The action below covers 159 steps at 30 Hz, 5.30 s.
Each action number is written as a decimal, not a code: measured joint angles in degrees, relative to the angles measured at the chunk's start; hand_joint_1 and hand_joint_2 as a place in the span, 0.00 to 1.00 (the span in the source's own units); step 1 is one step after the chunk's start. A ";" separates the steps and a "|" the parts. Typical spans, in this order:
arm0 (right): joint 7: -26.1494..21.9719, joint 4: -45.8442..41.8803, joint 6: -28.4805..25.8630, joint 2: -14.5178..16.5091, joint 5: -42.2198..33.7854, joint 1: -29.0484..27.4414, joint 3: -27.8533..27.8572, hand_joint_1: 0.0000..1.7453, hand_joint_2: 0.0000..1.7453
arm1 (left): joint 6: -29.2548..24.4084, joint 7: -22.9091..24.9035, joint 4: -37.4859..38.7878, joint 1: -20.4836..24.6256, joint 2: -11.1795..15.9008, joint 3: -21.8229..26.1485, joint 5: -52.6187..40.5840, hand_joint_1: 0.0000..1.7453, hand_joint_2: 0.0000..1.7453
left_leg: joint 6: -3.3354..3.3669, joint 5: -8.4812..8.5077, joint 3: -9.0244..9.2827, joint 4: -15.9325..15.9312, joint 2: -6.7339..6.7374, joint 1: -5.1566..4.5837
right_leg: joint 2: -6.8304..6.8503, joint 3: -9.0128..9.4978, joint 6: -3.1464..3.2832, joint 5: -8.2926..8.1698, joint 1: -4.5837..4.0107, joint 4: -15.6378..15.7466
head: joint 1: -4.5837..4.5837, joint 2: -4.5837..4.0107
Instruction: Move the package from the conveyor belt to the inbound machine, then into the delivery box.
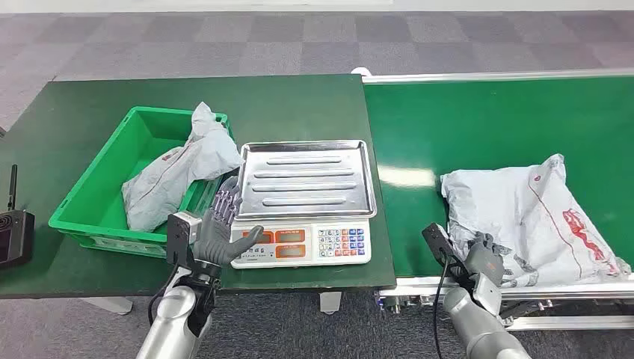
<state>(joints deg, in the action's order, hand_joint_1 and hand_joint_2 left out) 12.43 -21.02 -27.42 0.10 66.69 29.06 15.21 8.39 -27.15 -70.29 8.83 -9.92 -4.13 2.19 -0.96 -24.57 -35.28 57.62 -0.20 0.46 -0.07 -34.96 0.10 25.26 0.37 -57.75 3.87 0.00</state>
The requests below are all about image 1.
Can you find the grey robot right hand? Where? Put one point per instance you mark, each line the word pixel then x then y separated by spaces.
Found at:
pixel 485 260

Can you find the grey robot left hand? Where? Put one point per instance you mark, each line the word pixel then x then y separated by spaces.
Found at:
pixel 214 240

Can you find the grey mailer package red print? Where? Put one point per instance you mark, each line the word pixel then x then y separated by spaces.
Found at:
pixel 535 218

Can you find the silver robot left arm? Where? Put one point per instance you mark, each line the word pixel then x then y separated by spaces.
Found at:
pixel 171 327

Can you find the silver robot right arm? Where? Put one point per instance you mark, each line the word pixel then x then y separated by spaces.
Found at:
pixel 483 332

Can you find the plain grey mailer package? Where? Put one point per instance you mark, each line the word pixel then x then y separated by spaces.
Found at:
pixel 173 173

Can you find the white electronic scale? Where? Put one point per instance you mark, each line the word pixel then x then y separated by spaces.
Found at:
pixel 302 243

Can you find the steel weighing tray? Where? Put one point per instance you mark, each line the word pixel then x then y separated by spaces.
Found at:
pixel 304 181

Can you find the green plastic crate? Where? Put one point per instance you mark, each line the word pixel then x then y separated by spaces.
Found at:
pixel 99 198

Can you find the white table foot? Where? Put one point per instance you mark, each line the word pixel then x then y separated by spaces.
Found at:
pixel 330 302
pixel 109 305

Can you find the black device with antenna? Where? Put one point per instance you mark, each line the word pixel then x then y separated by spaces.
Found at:
pixel 15 238

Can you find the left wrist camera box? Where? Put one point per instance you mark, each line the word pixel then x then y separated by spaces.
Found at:
pixel 181 233

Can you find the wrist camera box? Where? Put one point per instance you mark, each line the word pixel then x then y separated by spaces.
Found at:
pixel 438 243
pixel 181 233

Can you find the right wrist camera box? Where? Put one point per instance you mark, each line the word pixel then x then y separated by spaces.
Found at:
pixel 438 243

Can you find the green conveyor belt aluminium frame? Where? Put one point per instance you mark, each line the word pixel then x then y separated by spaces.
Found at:
pixel 495 129

